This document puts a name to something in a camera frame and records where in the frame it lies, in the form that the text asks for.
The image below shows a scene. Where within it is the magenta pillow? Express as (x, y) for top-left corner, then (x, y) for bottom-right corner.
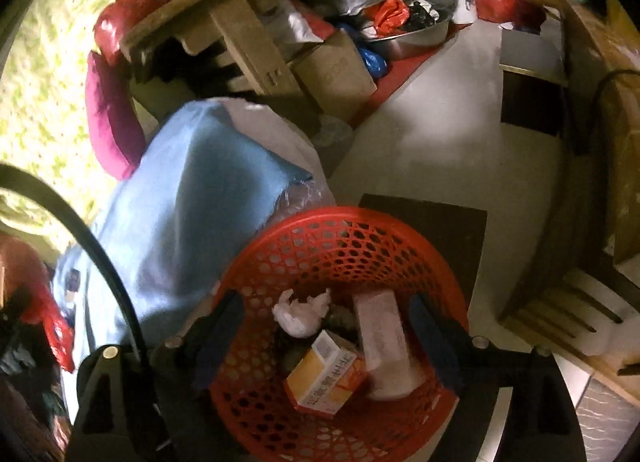
(85, 50), (147, 181)

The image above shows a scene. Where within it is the wooden table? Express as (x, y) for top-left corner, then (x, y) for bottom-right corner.
(120, 0), (461, 97)

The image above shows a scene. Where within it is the large red plastic bag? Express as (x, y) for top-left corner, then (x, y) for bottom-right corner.
(94, 0), (171, 67)

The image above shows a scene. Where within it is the thick black cable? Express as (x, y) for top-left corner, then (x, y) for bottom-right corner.
(0, 164), (151, 358)

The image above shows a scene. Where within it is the black plastic bag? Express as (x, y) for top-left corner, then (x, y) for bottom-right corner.
(407, 0), (436, 32)

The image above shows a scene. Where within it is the cardboard box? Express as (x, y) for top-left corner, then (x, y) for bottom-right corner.
(290, 32), (378, 123)

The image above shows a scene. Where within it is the wooden cabinet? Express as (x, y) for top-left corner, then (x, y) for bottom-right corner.
(500, 0), (640, 383)

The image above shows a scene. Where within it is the orange yellow box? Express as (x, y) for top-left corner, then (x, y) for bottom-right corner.
(284, 329), (368, 418)

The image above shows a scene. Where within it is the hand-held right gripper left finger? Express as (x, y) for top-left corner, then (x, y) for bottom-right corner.
(65, 289), (247, 462)

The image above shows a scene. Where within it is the small red plastic bag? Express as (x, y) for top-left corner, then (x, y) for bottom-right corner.
(372, 0), (411, 37)

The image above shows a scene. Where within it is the white tissue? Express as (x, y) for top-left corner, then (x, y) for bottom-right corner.
(271, 288), (333, 339)

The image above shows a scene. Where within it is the red floor mat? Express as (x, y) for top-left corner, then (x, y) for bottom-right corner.
(350, 22), (473, 127)

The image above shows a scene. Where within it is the steel basin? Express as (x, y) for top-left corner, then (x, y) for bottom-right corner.
(350, 0), (458, 62)

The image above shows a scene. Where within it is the thin black cable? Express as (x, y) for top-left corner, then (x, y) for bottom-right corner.
(575, 69), (640, 153)

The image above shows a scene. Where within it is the small blue plastic bag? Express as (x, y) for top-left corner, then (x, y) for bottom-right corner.
(357, 46), (388, 77)

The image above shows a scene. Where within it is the blue knit blanket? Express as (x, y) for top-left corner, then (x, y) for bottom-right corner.
(52, 99), (315, 423)

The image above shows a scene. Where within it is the red plastic mesh basket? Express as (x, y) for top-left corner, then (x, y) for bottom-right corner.
(207, 206), (471, 462)

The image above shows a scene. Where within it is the crumpled red plastic bag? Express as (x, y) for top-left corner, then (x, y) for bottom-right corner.
(22, 287), (76, 373)

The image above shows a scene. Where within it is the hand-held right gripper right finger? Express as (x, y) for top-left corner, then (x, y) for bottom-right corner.
(407, 292), (588, 462)

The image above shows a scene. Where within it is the green clover print quilt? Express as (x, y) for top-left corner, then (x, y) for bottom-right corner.
(0, 0), (136, 253)

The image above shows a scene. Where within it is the black clothing pile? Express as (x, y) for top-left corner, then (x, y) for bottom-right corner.
(0, 302), (71, 462)

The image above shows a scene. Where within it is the white pink box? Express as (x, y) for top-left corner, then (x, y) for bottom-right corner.
(352, 290), (426, 402)

